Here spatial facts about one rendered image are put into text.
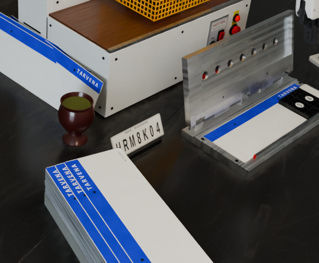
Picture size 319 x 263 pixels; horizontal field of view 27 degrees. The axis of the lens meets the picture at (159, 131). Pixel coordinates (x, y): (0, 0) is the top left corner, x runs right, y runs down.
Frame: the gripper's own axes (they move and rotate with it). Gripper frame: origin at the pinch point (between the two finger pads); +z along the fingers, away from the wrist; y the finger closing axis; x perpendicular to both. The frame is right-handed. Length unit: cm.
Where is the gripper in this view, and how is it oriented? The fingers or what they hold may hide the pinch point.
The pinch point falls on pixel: (311, 34)
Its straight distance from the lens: 162.8
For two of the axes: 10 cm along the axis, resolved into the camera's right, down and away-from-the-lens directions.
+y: 6.8, -3.7, 6.3
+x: -7.3, -3.0, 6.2
